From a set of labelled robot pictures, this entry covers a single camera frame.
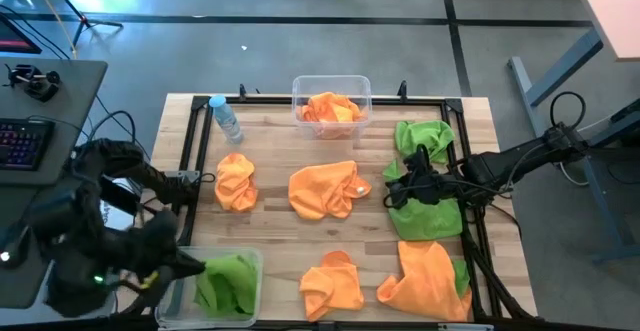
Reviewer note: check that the green microfiber towel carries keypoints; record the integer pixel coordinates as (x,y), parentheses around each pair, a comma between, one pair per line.
(232,283)
(202,293)
(461,277)
(425,221)
(425,136)

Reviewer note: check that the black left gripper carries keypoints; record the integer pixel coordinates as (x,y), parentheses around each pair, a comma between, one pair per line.
(150,246)

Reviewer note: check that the grey desk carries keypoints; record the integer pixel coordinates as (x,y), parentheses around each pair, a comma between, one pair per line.
(75,86)

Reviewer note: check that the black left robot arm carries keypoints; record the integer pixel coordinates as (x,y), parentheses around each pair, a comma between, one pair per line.
(125,163)

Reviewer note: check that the dark computer monitor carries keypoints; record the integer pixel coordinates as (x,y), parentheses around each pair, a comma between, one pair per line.
(15,38)

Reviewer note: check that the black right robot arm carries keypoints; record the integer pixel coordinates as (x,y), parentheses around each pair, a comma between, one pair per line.
(510,166)

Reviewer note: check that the black metal table frame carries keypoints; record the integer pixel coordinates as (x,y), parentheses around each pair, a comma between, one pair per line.
(260,100)

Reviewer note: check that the clear plastic storage bin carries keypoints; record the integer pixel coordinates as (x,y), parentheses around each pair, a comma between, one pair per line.
(170,316)
(300,86)

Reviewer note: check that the pale desk top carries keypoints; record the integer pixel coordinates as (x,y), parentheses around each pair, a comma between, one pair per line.
(615,11)

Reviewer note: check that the pale blue spray bottle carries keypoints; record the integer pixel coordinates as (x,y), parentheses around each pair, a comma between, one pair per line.
(227,121)

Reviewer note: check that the black backlit keyboard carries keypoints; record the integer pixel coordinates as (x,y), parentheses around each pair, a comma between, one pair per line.
(25,143)

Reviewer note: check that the black desk clamp device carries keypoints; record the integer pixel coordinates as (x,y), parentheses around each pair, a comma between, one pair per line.
(40,88)

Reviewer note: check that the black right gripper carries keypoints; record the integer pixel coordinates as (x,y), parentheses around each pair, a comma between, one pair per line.
(435,188)

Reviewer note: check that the blue-grey metal desk legs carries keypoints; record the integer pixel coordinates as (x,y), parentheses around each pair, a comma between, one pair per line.
(560,63)

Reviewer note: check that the black computer mouse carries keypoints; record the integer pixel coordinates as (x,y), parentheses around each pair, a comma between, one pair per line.
(6,258)

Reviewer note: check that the black tripod stand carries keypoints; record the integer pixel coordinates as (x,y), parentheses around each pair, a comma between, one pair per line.
(85,20)

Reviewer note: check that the black table clamp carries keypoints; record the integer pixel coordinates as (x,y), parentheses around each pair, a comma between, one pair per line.
(402,90)
(242,92)

